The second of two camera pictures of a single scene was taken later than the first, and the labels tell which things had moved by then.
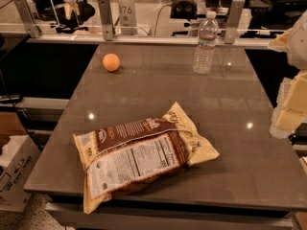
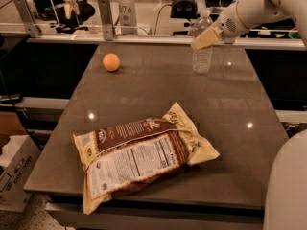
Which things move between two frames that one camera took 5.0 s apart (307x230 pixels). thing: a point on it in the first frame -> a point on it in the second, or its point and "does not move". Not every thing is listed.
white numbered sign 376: [127, 10] does not move
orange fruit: [110, 61] does not move
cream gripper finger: [290, 112] -> [206, 38]
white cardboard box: [18, 158] does not move
